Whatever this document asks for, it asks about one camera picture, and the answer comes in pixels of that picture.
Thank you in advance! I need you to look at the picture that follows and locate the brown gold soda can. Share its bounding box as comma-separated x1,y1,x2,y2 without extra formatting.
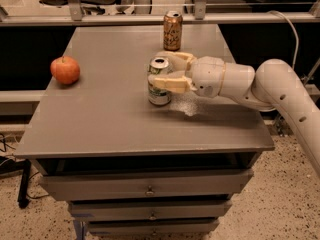
163,11,183,51

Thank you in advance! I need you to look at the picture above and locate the bottom grey drawer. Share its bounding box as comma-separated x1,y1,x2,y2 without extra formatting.
88,218,219,236

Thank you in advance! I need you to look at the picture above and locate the middle grey drawer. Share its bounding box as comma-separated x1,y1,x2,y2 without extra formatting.
69,200,232,221

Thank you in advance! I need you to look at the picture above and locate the silver green 7up can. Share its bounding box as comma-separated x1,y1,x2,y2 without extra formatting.
147,56,173,106

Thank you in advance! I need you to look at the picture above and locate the red apple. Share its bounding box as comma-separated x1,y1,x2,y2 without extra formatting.
50,56,80,85

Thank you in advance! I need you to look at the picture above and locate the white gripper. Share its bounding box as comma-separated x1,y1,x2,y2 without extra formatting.
148,51,225,98

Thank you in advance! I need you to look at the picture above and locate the black stand leg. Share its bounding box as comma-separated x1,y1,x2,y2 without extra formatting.
18,160,31,209

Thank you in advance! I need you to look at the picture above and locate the grey drawer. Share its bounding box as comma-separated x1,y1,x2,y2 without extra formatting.
40,169,253,201
88,218,219,236
69,200,232,221

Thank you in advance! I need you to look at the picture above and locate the grey metal railing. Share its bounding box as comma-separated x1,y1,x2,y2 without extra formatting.
0,0,320,27

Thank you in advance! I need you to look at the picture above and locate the top grey drawer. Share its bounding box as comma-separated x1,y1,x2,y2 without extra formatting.
40,169,253,201

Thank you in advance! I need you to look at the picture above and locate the white cable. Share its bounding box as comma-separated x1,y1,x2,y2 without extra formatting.
268,10,300,70

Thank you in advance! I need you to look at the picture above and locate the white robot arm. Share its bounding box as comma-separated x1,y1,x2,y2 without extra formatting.
148,51,320,176

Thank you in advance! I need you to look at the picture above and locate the grey drawer cabinet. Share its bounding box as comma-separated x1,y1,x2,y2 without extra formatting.
13,24,276,240

